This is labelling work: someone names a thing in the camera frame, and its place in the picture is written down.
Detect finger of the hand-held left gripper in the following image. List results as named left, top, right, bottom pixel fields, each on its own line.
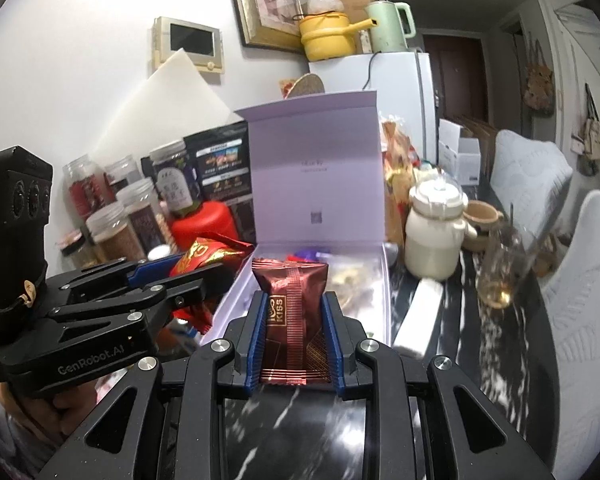
left=60, top=255, right=186, bottom=301
left=45, top=262, right=238, bottom=325

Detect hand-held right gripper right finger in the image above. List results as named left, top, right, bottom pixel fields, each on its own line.
left=322, top=291, right=556, bottom=480

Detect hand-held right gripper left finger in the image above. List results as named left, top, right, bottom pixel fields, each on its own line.
left=37, top=290, right=268, bottom=480

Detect small puffy red snack packet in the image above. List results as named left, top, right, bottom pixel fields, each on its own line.
left=170, top=236, right=256, bottom=335

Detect dark red snack packet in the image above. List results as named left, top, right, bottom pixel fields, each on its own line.
left=251, top=256, right=329, bottom=386

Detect clear zip bag white contents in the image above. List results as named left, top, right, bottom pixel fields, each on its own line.
left=325, top=255, right=386, bottom=321

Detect lavender gift box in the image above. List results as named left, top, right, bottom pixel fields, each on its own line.
left=200, top=89, right=395, bottom=356

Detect person's left hand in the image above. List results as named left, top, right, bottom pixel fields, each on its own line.
left=2, top=370, right=98, bottom=441

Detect clear jar brown grains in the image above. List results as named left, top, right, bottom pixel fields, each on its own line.
left=86, top=203, right=148, bottom=263

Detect clear jar dark contents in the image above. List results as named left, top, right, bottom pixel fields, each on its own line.
left=116, top=178, right=163, bottom=256

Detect clear jar red contents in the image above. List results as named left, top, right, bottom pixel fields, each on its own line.
left=62, top=154, right=106, bottom=218

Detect red canister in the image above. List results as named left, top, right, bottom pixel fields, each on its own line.
left=170, top=201, right=241, bottom=251

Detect small clear jar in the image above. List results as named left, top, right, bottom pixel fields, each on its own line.
left=57, top=230, right=98, bottom=268

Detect clear jar purple label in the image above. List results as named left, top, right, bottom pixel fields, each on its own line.
left=147, top=140, right=203, bottom=218

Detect black printed pouch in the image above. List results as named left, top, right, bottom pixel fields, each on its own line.
left=182, top=121, right=256, bottom=246

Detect cream jar with dome lid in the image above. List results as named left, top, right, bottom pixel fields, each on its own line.
left=404, top=180, right=478, bottom=281

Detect white foam board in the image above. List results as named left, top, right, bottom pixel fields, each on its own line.
left=87, top=47, right=246, bottom=171

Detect orange patterned snack bag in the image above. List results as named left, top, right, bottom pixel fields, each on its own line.
left=382, top=119, right=421, bottom=246

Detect clear glass cup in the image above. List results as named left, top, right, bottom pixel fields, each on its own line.
left=477, top=205, right=541, bottom=311

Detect white cardboard box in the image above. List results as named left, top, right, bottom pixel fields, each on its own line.
left=437, top=119, right=481, bottom=186

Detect round woven mat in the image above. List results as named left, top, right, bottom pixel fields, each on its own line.
left=285, top=74, right=326, bottom=98

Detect chair with leaf cover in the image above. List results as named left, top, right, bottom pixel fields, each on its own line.
left=490, top=129, right=573, bottom=261
left=540, top=190, right=600, bottom=461

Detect white fridge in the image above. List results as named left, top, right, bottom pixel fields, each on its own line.
left=307, top=51, right=438, bottom=161

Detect yellow pot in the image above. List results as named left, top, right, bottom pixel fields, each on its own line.
left=299, top=11, right=381, bottom=61

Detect framed picture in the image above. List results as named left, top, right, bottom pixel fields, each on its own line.
left=225, top=0, right=308, bottom=53

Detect dark wooden door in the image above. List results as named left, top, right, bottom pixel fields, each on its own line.
left=420, top=32, right=488, bottom=126

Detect green electric kettle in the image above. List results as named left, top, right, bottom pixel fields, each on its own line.
left=365, top=1, right=417, bottom=54

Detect beige tote bag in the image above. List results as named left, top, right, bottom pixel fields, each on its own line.
left=577, top=85, right=600, bottom=176

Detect brown patterned tote bag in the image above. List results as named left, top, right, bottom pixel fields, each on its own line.
left=525, top=35, right=556, bottom=116

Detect beige intercom wall panel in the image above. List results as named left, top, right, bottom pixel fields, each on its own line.
left=152, top=16, right=227, bottom=77

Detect black kettle cable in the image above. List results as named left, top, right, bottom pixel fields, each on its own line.
left=361, top=51, right=381, bottom=92

